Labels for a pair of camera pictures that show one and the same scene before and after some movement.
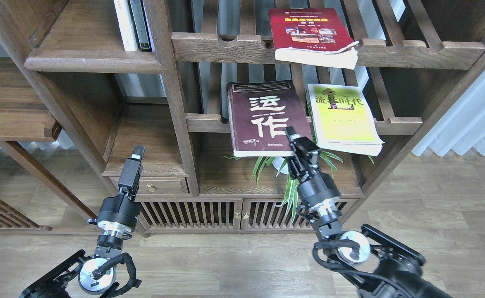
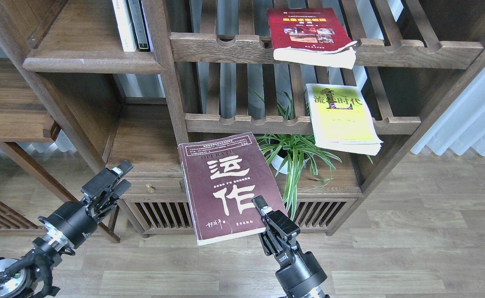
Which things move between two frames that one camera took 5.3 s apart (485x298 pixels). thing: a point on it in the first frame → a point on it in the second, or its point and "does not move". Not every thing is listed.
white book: [126, 25] does not move
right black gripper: [316, 187] → [299, 274]
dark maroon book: [259, 111] → [222, 174]
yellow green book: [342, 121] does not move
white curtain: [478, 121] does not move
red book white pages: [311, 37] does not move
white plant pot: [277, 162] does not move
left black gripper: [123, 207] → [73, 222]
